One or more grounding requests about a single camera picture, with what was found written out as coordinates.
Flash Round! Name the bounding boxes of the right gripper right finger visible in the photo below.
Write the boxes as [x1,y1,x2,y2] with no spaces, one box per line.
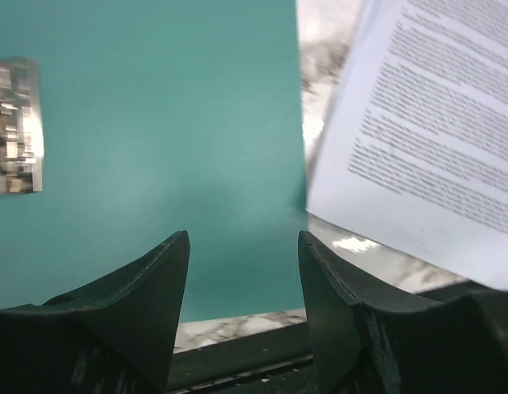
[298,231,508,393]

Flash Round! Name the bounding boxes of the printed white paper sheets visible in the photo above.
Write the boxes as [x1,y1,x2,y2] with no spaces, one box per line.
[307,1,508,290]

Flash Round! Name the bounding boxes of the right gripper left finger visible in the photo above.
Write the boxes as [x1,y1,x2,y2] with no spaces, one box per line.
[0,231,190,393]

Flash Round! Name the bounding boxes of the teal file folder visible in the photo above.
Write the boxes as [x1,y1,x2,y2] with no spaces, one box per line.
[0,1,307,321]

